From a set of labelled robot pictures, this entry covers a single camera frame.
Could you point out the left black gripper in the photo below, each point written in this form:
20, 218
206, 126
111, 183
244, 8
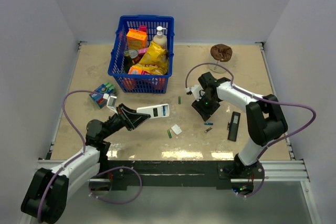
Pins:
130, 117

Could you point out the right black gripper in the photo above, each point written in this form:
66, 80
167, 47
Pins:
205, 113

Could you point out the white remote control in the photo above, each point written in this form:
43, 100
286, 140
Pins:
155, 111

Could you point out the white battery cover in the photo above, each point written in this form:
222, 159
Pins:
176, 129

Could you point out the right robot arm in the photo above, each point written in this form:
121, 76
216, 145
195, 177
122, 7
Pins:
265, 119

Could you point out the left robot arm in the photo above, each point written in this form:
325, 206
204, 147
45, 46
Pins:
50, 189

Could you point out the black remote control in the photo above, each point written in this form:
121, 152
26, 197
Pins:
233, 126

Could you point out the blue plastic basket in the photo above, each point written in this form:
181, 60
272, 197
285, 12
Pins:
120, 64

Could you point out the orange pink snack box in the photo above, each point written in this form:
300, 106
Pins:
138, 71

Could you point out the white cup brown lid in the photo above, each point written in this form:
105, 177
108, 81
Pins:
220, 54

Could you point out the yellow chip bag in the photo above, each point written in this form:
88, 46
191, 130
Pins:
154, 61

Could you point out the tin can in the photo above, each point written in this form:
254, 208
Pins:
133, 55

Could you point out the orange juice carton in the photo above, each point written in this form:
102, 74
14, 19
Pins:
136, 39

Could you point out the white pump bottle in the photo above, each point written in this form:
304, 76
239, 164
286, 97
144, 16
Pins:
159, 38

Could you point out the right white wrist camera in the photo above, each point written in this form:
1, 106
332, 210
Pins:
194, 90

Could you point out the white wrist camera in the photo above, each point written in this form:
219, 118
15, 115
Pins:
111, 101
194, 90

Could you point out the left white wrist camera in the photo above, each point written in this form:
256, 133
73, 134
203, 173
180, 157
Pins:
111, 101

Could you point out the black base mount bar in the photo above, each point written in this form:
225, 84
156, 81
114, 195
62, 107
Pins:
122, 174

